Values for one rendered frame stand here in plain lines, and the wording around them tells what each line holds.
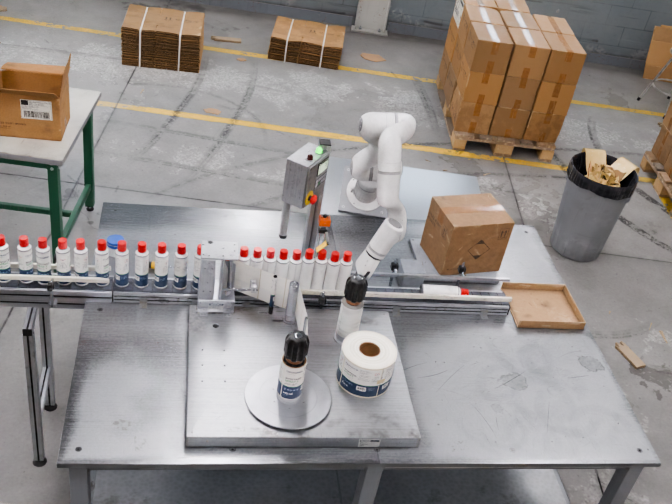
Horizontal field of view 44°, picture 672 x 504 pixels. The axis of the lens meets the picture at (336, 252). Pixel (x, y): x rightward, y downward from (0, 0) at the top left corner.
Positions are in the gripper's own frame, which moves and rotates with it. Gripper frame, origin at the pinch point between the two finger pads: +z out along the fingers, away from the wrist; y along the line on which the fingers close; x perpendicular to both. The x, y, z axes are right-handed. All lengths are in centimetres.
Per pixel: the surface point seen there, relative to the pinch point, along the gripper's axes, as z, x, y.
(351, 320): -3.7, -9.0, 32.3
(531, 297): -18, 81, -8
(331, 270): -2.6, -13.3, 2.9
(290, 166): -36, -48, -3
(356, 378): 1, -8, 58
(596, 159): -33, 191, -182
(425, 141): 51, 139, -300
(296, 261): -0.7, -28.1, 2.5
